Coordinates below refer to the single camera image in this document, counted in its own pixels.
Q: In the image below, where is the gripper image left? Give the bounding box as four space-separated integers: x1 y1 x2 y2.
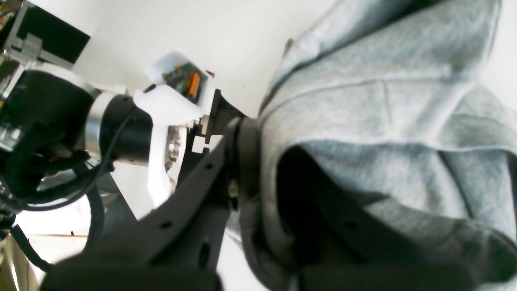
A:
41 84 261 291

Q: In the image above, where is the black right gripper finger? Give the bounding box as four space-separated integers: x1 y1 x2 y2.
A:
277 148 479 291

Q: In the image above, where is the grey t-shirt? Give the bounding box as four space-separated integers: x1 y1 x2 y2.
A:
240 0 516 291

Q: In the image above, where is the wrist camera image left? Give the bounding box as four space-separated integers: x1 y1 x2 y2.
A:
144 51 215 115

